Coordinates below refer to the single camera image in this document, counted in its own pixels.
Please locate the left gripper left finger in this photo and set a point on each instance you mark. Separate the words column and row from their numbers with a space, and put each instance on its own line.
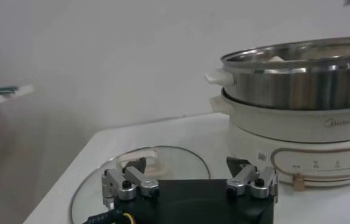
column 138, row 179

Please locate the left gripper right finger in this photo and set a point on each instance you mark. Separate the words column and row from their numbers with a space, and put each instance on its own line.
column 247, row 179

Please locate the perforated steel steamer basket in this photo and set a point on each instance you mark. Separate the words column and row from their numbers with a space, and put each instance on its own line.
column 284, row 88

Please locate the white electric cooker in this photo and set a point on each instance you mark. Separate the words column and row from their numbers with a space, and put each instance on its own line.
column 284, row 128

